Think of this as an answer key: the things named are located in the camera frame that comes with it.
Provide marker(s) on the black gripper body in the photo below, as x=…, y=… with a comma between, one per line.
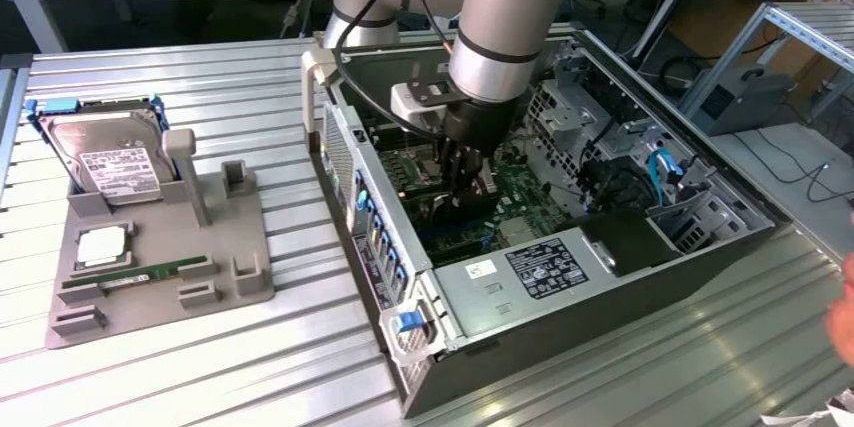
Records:
x=481, y=127

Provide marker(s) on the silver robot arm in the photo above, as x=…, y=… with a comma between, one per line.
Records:
x=508, y=22

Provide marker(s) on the person's hand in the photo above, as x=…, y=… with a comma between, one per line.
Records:
x=843, y=317

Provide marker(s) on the CPU socket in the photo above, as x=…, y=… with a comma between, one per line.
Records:
x=421, y=162

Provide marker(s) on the green motherboard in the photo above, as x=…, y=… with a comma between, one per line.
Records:
x=521, y=197

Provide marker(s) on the silver chipset heatsink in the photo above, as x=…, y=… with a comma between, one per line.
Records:
x=516, y=231

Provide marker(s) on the silver perforated drive cage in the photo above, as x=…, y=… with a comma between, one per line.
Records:
x=561, y=137

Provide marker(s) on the black plastic shroud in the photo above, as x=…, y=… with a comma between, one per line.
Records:
x=628, y=242

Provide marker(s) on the silver power supply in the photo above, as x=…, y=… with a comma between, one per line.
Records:
x=481, y=307

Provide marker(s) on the blue case latch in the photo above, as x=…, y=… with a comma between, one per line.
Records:
x=409, y=323

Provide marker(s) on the silver disk bay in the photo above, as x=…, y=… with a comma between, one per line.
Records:
x=708, y=222

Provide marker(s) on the open black PC case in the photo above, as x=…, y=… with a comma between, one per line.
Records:
x=601, y=347

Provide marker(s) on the black stand pole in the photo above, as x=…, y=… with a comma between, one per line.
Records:
x=676, y=2

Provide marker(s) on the grey control box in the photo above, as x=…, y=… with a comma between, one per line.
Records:
x=748, y=102

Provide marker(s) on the grey parts rack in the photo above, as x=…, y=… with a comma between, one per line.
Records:
x=167, y=242

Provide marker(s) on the green RAM stick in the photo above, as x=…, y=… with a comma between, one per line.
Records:
x=134, y=274

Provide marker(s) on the silver hard disk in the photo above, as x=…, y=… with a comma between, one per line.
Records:
x=101, y=147

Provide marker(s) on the silver CPU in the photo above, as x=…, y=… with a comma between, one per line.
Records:
x=102, y=247

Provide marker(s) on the hard disk drive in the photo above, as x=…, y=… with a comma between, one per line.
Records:
x=61, y=108

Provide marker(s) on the white crumpled paper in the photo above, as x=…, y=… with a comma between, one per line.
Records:
x=828, y=417

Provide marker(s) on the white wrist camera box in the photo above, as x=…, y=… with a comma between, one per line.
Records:
x=417, y=112

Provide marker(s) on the aluminium profile frame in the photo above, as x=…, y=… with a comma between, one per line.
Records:
x=801, y=27

